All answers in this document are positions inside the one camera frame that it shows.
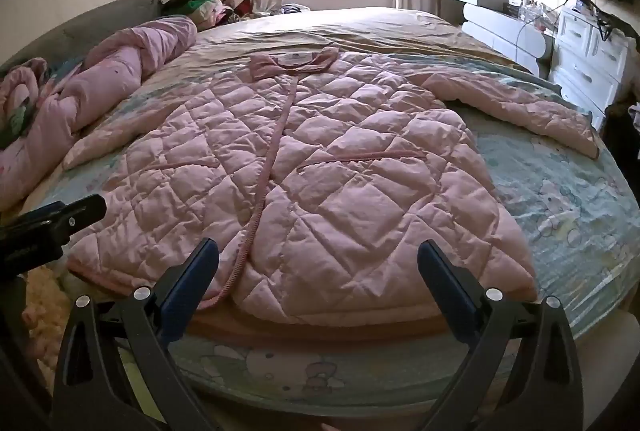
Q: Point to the pile of clothes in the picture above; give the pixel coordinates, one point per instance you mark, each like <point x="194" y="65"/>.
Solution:
<point x="210" y="6"/>

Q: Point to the white vanity desk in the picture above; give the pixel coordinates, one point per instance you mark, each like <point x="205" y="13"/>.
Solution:
<point x="495" y="31"/>

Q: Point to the dark cloth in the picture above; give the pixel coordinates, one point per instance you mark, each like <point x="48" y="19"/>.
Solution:
<point x="620" y="121"/>

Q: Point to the grey headboard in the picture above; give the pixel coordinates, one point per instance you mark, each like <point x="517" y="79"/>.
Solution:
<point x="85" y="23"/>

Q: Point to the tan bed sheet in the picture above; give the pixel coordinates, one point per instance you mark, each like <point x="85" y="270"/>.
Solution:
<point x="375" y="26"/>

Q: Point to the pink quilted coat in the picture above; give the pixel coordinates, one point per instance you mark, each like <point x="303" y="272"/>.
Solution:
<point x="325" y="161"/>

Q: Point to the yellow fluffy rug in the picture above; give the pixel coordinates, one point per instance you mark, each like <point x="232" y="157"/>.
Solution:
<point x="42" y="311"/>

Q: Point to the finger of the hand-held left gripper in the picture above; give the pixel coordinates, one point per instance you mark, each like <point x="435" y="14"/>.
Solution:
<point x="75" y="213"/>

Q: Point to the white drawer dresser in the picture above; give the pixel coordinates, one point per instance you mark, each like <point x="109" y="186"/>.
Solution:
<point x="585" y="61"/>

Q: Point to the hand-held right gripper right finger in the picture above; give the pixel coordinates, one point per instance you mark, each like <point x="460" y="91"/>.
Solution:
<point x="446" y="291"/>

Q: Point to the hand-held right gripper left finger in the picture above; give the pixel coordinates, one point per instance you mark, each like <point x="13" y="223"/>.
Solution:
<point x="186" y="296"/>

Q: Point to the small heap of clothes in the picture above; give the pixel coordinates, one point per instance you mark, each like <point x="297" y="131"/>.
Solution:
<point x="295" y="7"/>

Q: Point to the cartoon printed bed sheet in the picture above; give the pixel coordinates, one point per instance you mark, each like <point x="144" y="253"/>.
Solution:
<point x="560" y="211"/>

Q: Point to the floral printed blanket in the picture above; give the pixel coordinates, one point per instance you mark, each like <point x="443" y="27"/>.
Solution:
<point x="20" y="111"/>

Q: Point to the pink rolled duvet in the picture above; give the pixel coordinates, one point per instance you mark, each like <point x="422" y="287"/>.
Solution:
<point x="100" y="81"/>

